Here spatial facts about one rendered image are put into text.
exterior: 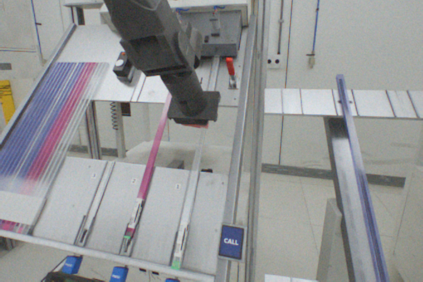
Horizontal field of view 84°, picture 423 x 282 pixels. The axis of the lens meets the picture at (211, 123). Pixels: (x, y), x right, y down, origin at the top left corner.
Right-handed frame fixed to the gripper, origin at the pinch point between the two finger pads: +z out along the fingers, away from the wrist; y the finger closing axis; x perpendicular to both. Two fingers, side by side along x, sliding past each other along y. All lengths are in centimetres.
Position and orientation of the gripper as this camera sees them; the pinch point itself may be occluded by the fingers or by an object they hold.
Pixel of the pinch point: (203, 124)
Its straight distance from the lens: 54.9
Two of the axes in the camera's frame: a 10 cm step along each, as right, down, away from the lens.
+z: 2.0, 4.6, 8.7
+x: -1.6, 8.9, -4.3
